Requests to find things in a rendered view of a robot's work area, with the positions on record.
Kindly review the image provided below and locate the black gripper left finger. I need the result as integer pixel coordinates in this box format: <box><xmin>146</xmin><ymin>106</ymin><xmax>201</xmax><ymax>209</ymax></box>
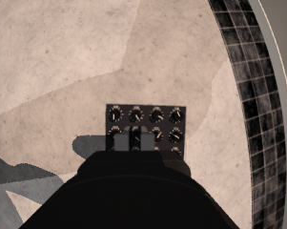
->
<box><xmin>114</xmin><ymin>126</ymin><xmax>133</xmax><ymax>151</ymax></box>

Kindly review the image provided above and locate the black knob box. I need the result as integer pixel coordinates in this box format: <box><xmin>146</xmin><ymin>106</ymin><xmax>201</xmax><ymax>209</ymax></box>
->
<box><xmin>106</xmin><ymin>104</ymin><xmax>186</xmax><ymax>160</ymax></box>

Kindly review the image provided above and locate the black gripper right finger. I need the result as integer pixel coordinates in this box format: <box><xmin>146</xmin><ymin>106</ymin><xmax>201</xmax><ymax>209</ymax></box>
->
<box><xmin>139</xmin><ymin>126</ymin><xmax>154</xmax><ymax>151</ymax></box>

